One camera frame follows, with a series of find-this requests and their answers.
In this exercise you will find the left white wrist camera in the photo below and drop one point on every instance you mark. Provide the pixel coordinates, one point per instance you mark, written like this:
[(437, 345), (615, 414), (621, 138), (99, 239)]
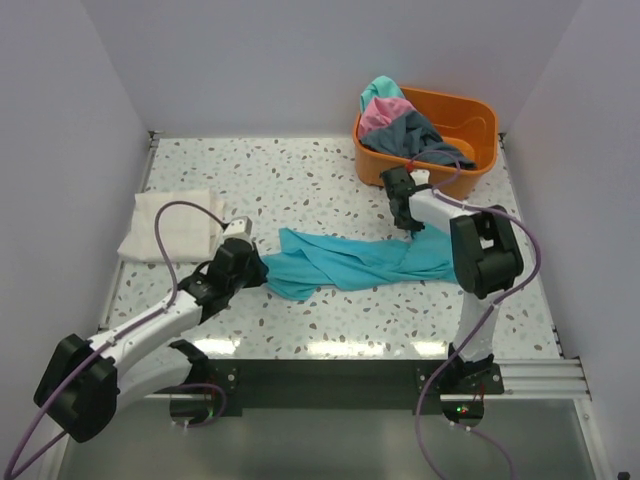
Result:
[(239, 228)]

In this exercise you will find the dark grey t shirt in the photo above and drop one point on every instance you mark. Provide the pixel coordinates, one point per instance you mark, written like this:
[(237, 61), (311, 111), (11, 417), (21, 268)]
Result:
[(420, 142)]

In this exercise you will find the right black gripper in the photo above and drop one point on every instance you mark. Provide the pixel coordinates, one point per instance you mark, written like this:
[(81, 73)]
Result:
[(409, 225)]

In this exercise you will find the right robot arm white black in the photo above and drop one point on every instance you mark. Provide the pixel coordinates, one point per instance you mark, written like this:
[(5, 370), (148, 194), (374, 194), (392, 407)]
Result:
[(486, 262)]

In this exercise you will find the orange plastic basket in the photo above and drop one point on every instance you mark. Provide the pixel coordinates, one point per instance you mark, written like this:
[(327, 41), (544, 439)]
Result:
[(467, 124)]

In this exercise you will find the teal green t shirt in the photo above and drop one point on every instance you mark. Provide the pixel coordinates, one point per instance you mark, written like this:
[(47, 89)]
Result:
[(381, 87)]

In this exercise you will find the pink t shirt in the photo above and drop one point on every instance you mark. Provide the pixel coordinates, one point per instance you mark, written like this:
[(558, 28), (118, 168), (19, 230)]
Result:
[(380, 118)]

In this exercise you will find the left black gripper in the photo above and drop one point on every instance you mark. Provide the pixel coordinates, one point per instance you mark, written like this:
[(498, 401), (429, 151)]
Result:
[(260, 269)]

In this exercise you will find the folded cream t shirt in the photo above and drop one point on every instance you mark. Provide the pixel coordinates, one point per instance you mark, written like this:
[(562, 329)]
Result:
[(189, 230)]

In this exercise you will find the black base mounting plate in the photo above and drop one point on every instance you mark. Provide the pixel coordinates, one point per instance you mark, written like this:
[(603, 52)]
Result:
[(232, 386)]

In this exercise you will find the turquoise blue t shirt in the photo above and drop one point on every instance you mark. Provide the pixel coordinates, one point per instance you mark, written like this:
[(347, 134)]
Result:
[(306, 262)]

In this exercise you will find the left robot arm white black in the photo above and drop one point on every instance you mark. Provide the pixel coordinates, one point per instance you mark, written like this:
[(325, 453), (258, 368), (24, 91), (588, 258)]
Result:
[(80, 386)]

